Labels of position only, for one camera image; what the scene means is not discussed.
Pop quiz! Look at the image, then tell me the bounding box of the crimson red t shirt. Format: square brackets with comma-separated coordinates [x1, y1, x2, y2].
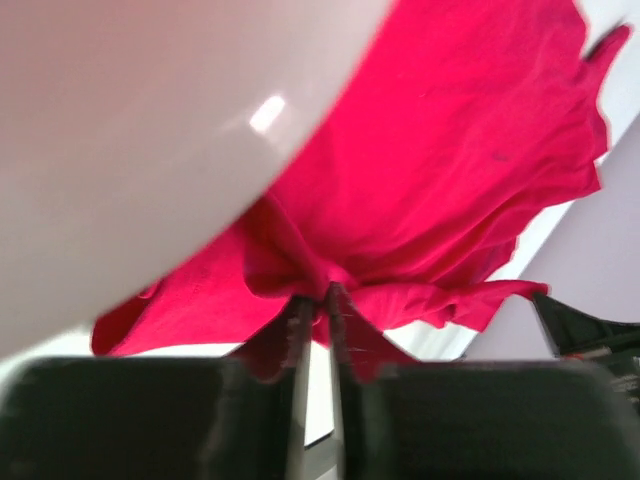
[90, 1, 633, 356]

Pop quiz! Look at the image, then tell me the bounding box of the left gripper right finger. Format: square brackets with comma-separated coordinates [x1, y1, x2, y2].
[327, 284, 639, 479]

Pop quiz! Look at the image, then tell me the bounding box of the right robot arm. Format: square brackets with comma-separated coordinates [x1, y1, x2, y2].
[532, 293, 639, 358]

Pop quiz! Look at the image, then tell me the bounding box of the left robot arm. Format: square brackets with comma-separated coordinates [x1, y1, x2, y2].
[1, 1, 639, 479]

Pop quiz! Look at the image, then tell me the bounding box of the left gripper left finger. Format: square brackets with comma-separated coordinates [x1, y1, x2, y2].
[1, 297, 313, 479]

